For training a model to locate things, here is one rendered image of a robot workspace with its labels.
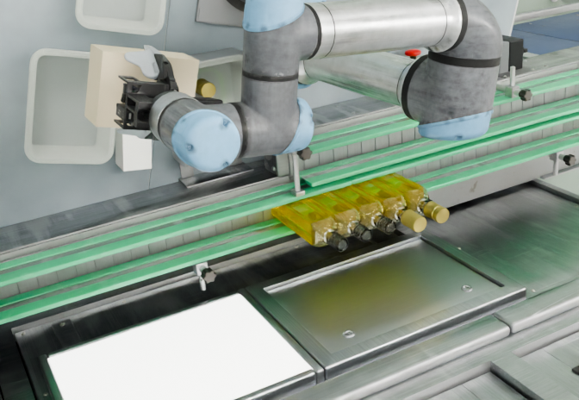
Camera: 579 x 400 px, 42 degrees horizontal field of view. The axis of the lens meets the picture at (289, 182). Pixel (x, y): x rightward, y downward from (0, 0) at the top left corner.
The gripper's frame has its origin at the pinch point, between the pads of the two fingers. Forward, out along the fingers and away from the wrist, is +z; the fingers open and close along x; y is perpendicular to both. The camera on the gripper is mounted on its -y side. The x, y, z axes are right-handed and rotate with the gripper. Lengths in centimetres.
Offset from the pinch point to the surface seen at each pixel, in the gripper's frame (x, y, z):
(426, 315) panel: 37, -55, -17
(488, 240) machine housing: 31, -89, 5
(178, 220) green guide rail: 29.9, -16.6, 19.5
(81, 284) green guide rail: 42.9, 2.5, 18.5
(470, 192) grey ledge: 25, -97, 23
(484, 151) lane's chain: 13, -99, 23
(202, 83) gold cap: 3.0, -22.4, 30.6
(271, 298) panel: 42, -33, 5
